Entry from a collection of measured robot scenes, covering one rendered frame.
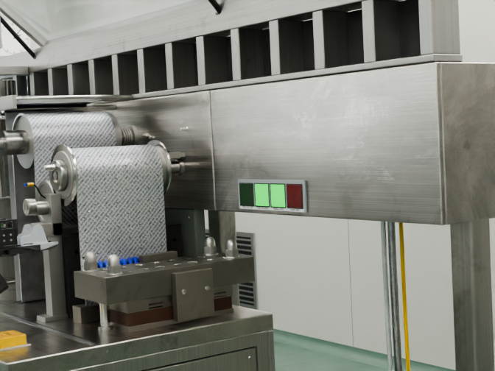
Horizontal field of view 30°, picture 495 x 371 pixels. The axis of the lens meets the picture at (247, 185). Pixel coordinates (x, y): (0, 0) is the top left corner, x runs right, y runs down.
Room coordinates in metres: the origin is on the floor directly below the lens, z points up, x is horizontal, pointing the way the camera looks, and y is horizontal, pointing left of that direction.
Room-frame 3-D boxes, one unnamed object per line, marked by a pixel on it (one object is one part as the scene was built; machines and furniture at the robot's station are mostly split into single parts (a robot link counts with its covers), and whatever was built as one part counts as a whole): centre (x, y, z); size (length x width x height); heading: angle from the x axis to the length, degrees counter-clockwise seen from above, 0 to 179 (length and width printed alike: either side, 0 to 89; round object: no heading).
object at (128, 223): (2.24, 0.31, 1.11); 0.23 x 0.01 x 0.18; 126
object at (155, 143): (2.37, 0.23, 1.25); 0.15 x 0.01 x 0.15; 36
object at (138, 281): (2.17, 0.20, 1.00); 0.40 x 0.16 x 0.06; 126
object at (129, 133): (2.60, 0.35, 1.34); 0.07 x 0.07 x 0.07; 36
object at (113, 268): (2.04, 0.31, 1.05); 0.04 x 0.04 x 0.04
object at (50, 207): (2.23, 0.49, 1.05); 0.06 x 0.05 x 0.31; 126
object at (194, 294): (2.10, 0.14, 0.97); 0.10 x 0.03 x 0.11; 126
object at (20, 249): (2.05, 0.51, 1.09); 0.09 x 0.05 x 0.02; 117
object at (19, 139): (2.41, 0.60, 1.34); 0.06 x 0.06 x 0.06; 36
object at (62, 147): (2.22, 0.44, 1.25); 0.15 x 0.01 x 0.15; 36
